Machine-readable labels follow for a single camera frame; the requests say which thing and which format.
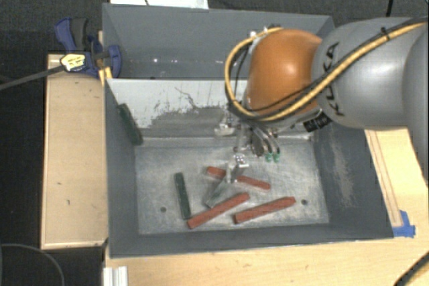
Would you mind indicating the grey metal bin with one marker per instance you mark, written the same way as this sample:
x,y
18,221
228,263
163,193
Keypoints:
x,y
187,150

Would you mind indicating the pale wood flat board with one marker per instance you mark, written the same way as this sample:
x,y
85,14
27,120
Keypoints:
x,y
75,157

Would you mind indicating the red-brown flat block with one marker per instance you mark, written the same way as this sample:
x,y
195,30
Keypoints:
x,y
254,182
218,210
264,209

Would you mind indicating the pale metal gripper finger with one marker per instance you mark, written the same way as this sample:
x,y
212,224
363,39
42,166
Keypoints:
x,y
231,174
239,174

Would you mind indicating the black cylinder on white bracket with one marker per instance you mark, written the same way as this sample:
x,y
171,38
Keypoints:
x,y
316,124

